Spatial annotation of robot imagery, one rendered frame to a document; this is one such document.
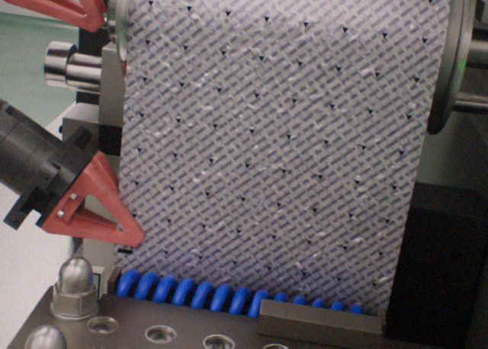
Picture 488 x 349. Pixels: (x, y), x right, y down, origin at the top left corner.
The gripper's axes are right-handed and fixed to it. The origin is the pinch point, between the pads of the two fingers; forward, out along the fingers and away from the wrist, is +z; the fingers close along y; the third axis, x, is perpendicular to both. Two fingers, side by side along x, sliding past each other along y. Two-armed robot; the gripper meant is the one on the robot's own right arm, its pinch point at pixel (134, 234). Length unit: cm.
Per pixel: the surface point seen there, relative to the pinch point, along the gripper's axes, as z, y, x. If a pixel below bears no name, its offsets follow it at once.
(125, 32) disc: -10.0, 1.1, 14.1
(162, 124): -3.7, 0.2, 9.5
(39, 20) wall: -123, -556, -191
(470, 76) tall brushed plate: 21.1, -28.7, 25.1
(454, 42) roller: 10.0, -0.4, 28.3
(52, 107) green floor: -52, -349, -153
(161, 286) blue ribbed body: 4.1, 3.2, -0.8
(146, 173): -2.3, 0.2, 5.3
